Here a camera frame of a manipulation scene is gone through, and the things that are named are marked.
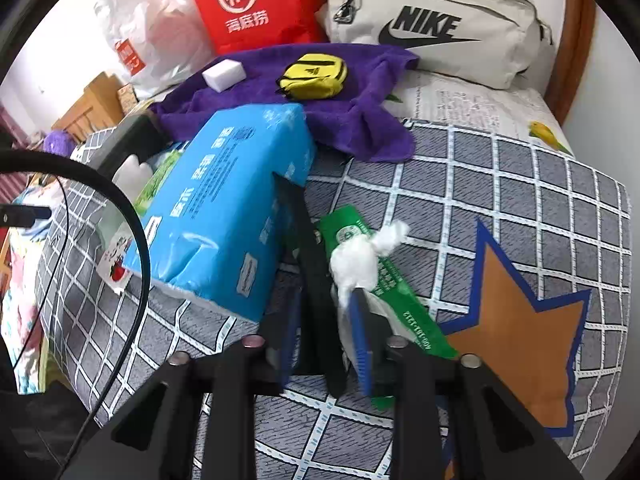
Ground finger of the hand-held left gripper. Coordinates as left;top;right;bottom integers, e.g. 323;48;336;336
0;204;52;227

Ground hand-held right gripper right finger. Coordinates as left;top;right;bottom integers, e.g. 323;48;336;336
350;287;583;480

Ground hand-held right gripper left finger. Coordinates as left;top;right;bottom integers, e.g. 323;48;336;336
60;287;303;480

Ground green medicine box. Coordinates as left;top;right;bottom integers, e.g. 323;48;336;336
317;205;458;408

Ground white mesh drawstring bag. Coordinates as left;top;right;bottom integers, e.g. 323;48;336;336
329;220;412;361

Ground black strip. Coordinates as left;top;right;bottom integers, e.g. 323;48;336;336
270;172;348;398

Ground blue tissue pack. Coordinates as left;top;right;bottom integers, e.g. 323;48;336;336
121;102;317;322

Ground purple fluffy object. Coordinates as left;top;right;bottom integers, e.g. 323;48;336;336
44;130;77;156

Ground colourful printed cloth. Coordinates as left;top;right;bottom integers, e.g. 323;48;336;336
0;185;56;393

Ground white card with red print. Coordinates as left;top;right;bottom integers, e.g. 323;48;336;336
99;227;133;293

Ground dark green tin box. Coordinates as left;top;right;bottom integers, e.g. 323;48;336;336
89;112;171;181

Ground wooden furniture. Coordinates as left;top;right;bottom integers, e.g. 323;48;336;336
52;72;126;143

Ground small green tissue pack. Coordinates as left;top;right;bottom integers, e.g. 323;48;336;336
134;149;187;216

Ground grey grid blanket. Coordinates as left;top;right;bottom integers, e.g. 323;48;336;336
37;122;633;480

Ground white plastic bag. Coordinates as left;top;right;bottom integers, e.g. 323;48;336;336
94;0;216;101

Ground purple towel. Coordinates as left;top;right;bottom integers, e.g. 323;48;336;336
150;44;421;163

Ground white sponge block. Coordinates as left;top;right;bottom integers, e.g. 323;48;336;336
202;58;247;93

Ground newsprint pattern bedsheet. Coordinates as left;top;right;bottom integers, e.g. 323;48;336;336
385;70;576;156

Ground yellow zip pouch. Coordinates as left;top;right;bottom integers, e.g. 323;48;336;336
276;52;349;101

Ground red shopping bag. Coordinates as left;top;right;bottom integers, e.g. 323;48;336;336
182;0;328;57

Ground wooden headboard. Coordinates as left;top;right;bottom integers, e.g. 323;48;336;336
544;0;598;126

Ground thick black cable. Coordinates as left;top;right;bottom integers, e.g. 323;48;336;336
0;150;152;480

